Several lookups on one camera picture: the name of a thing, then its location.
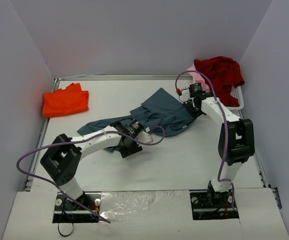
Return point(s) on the orange t shirt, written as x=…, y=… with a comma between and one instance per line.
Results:
x=64, y=102

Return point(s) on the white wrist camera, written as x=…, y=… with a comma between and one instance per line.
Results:
x=180, y=91
x=144, y=137

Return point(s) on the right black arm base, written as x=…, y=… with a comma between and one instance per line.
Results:
x=207, y=206

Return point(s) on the dark red t shirt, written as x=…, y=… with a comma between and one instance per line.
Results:
x=224, y=73

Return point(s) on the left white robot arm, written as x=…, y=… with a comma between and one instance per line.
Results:
x=61, y=162

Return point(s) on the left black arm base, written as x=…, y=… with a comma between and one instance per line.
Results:
x=67, y=211

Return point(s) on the blue-grey t shirt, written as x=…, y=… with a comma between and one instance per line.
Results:
x=161, y=112

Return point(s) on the pink t shirt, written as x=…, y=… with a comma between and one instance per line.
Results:
x=198, y=78

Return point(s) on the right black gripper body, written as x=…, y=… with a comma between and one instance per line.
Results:
x=189, y=104

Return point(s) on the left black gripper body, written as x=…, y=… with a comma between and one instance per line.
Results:
x=130, y=150

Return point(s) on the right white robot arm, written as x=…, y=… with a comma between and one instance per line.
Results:
x=236, y=139

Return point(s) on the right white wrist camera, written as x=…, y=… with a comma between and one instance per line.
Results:
x=180, y=91

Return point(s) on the white plastic laundry basket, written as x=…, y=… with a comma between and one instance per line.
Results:
x=237, y=93

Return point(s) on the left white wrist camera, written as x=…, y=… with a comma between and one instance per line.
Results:
x=144, y=137

